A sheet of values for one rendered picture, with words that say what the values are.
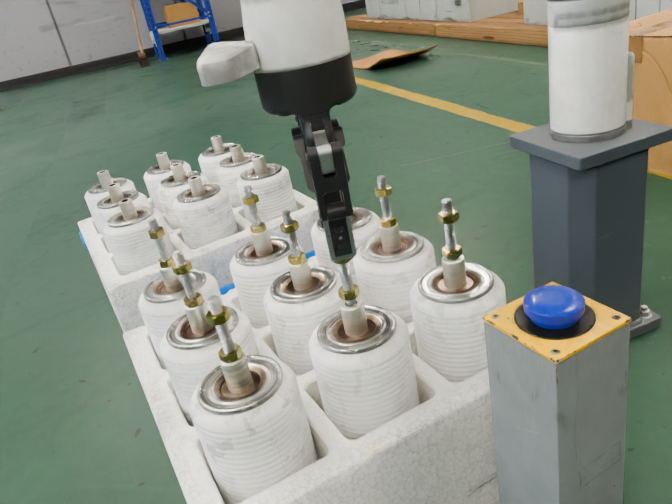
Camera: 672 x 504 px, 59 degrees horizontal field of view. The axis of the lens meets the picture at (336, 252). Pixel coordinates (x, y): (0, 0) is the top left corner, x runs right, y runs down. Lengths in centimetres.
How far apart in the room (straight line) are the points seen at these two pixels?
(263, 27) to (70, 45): 650
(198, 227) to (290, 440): 56
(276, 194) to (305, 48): 63
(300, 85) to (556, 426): 29
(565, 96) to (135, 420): 76
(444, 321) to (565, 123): 35
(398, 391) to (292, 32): 32
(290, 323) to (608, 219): 44
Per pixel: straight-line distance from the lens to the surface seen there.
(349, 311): 54
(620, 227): 87
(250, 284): 73
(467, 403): 58
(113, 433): 98
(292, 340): 64
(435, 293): 59
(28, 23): 694
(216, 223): 101
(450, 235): 58
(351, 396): 55
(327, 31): 44
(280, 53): 44
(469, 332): 59
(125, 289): 98
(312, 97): 44
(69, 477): 95
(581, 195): 82
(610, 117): 82
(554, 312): 42
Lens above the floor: 56
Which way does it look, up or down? 26 degrees down
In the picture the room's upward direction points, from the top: 12 degrees counter-clockwise
